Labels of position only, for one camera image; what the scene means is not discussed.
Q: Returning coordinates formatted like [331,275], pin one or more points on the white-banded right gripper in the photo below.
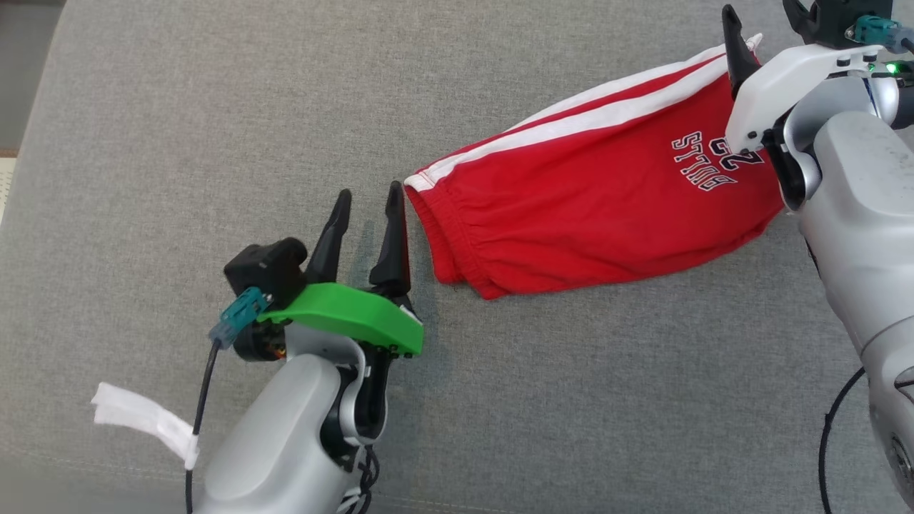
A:
[778,82]

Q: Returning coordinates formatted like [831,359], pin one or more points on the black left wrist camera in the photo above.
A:
[264,268]

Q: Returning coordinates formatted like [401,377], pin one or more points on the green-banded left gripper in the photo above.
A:
[343,314]

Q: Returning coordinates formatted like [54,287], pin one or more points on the teal right camera connector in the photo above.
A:
[875,30]

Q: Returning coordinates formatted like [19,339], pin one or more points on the white tape tag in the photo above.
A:
[143,417]

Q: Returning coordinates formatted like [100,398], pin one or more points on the red white-striped shorts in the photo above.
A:
[585,200]

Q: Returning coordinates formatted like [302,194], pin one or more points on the teal camera connector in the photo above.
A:
[875,30]
[239,318]

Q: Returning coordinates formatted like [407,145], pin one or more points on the teal left camera connector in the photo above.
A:
[239,318]

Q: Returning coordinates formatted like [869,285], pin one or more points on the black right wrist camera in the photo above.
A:
[835,21]

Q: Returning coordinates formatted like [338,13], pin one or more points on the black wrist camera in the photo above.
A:
[835,21]
[264,268]

